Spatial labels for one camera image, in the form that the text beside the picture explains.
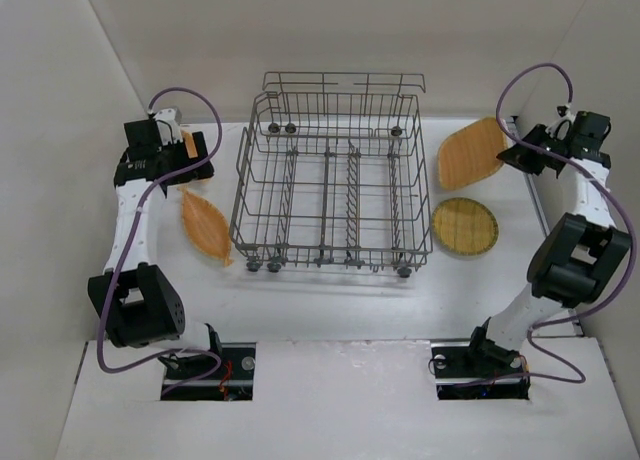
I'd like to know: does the fish-shaped wicker plate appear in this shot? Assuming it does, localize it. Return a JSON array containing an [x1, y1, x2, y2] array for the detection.
[[181, 130, 198, 159], [179, 187, 233, 267]]

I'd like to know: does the square orange wicker plate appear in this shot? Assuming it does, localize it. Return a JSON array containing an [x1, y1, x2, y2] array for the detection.
[[437, 117, 507, 191]]

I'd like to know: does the round yellow-green wicker plate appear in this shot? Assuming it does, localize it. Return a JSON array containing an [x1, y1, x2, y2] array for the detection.
[[431, 197, 499, 256]]

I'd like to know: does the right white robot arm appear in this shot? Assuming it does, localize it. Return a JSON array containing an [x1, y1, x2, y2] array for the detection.
[[465, 105, 632, 368]]

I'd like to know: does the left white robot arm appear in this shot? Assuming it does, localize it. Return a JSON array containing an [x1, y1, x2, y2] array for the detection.
[[87, 114, 221, 374]]

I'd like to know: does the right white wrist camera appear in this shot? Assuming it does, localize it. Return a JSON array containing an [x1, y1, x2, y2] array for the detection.
[[546, 103, 576, 141]]

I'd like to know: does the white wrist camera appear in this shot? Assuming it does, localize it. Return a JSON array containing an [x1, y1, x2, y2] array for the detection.
[[147, 107, 183, 145], [546, 103, 576, 141]]

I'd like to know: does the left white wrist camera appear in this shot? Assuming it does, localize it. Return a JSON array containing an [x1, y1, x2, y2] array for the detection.
[[147, 107, 183, 145]]

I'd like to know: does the grey wire dish rack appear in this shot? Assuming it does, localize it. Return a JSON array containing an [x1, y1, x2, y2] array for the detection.
[[230, 71, 433, 278]]

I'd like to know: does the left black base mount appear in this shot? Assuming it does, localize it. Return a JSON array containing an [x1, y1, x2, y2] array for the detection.
[[160, 343, 256, 402]]

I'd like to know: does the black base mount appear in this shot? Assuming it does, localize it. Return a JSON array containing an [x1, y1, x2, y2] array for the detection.
[[160, 343, 256, 402], [428, 342, 530, 401]]

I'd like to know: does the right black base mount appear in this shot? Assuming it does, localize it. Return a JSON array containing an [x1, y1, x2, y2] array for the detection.
[[428, 342, 530, 401]]

